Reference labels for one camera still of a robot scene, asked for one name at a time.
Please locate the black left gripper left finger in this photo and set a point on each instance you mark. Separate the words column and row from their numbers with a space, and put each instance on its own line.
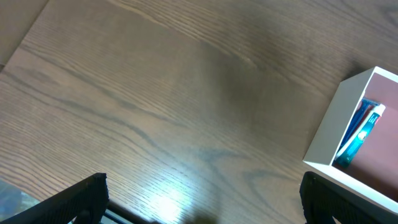
column 84, row 202

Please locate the white box with red interior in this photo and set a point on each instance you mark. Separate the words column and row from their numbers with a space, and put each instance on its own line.
column 372, row 173

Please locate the teal toothpaste tube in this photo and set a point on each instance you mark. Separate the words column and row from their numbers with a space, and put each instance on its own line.
column 346, row 154

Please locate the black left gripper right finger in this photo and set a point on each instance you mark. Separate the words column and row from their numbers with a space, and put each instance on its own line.
column 326, row 202

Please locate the blue disposable razor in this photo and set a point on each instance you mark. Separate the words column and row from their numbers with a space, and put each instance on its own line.
column 357, row 117

